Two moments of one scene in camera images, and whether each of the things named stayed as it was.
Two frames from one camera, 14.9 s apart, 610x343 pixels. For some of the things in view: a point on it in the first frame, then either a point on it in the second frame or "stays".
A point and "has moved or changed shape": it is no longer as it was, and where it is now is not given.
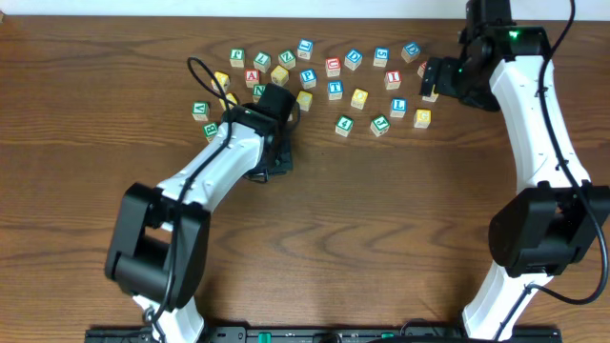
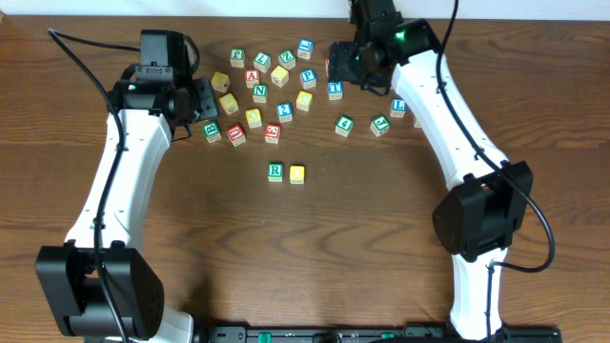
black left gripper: [279, 162] → [206, 100]
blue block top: [304, 49] stays
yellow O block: [422, 118] has moved or changed shape
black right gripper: [447, 66] → [341, 66]
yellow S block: [231, 97] stays
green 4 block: [343, 126] stays
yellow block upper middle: [279, 75] stays
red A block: [252, 78] stays
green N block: [258, 90] stays
